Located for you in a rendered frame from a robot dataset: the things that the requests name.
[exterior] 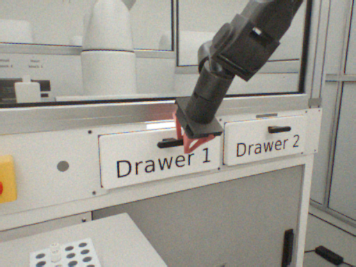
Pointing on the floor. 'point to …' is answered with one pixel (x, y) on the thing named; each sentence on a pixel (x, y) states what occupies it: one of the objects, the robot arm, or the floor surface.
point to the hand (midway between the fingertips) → (184, 144)
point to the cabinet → (201, 215)
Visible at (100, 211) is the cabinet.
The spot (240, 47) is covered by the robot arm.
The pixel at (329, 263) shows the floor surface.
